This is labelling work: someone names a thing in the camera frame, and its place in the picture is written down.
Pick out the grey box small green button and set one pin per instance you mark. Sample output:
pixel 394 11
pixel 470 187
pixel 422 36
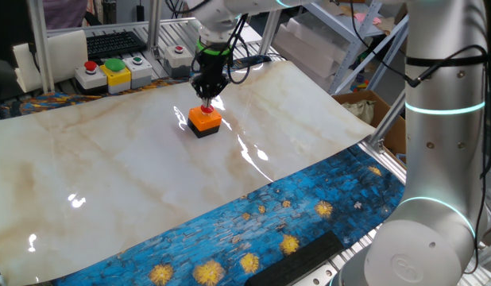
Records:
pixel 140 72

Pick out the brown cardboard box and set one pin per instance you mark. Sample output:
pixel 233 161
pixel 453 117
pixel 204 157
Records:
pixel 388 135

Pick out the white metal shelf rack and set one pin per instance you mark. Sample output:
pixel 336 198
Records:
pixel 354 43

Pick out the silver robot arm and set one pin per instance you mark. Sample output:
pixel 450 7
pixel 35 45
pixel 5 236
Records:
pixel 440 139

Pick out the orange box red push button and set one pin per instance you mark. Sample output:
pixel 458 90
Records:
pixel 203 120

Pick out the black foam block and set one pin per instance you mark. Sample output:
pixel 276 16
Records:
pixel 297 260

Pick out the aluminium frame post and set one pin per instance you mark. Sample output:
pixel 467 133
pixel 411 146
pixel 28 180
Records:
pixel 384 121
pixel 154 24
pixel 41 43

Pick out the glossy marble pattern sheet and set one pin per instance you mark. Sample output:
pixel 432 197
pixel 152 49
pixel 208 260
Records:
pixel 110 167

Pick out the grey box small red button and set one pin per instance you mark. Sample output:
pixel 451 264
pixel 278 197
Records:
pixel 178 60

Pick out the blue starry painting cloth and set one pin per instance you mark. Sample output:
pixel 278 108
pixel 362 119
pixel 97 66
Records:
pixel 309 198

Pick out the white crumpled cloth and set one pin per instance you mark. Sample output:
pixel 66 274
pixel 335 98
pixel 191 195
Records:
pixel 360 110

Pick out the white box red mushroom button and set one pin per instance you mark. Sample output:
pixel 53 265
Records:
pixel 90 78

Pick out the black power adapter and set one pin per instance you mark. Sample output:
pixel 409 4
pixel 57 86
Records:
pixel 140 12

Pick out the person purple shirt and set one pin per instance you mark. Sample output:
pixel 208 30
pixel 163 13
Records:
pixel 64 12

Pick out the white foam block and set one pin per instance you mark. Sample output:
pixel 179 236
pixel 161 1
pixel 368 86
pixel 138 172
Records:
pixel 309 47

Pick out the black keyboard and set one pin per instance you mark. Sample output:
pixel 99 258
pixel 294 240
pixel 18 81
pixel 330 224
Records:
pixel 114 43

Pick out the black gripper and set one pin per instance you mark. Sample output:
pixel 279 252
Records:
pixel 211 67

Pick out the colourful toy blocks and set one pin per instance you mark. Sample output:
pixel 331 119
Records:
pixel 360 85

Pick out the yellow box green dome button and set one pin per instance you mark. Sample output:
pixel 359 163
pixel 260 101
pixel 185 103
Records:
pixel 116 78

